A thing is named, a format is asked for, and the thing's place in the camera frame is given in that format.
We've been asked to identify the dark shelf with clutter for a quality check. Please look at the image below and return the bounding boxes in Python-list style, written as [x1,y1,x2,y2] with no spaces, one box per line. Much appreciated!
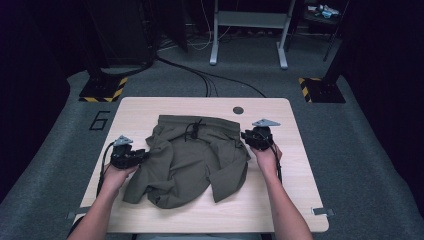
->
[303,2,342,22]

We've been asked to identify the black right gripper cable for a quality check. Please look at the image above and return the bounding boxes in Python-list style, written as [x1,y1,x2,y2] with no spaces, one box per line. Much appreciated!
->
[270,142,284,185]

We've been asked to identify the white floor cables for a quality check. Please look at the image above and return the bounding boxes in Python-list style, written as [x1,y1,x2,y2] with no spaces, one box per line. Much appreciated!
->
[159,0,232,52]

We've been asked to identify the person's right hand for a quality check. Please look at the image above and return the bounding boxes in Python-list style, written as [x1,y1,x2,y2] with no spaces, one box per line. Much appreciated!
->
[249,143,284,178]

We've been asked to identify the olive green shorts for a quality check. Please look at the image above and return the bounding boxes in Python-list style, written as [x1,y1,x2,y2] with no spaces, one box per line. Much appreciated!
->
[122,114,252,210]

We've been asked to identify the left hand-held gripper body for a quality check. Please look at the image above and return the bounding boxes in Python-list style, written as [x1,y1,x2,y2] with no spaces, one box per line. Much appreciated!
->
[109,134,138,170]

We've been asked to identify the black cabinet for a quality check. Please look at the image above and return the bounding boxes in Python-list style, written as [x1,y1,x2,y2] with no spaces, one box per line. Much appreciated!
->
[83,0,158,68]

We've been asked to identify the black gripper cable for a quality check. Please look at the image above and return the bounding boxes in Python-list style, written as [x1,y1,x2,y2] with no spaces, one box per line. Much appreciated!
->
[270,142,284,185]
[95,141,116,198]

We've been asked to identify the person's left hand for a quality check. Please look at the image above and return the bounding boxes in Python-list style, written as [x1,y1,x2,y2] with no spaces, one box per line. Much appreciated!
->
[102,162,140,192]

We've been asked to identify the black floor cables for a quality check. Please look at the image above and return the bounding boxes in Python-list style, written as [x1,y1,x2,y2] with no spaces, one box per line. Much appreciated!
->
[155,55,268,99]

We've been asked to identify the grey metal desk frame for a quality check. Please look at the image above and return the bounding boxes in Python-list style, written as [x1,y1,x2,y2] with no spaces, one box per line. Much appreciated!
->
[209,0,298,70]

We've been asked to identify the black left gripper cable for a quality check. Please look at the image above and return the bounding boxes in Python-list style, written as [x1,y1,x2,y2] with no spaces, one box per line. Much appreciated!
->
[95,141,116,198]

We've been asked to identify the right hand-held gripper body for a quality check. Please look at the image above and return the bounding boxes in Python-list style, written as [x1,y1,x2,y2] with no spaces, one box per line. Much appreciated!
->
[244,118,282,151]

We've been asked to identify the grey tape strip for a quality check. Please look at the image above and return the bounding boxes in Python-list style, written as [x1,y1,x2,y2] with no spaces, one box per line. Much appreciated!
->
[311,206,335,217]

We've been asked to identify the black striped stand base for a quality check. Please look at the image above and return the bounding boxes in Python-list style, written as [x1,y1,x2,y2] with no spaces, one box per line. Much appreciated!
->
[298,77,347,104]
[78,75,129,103]

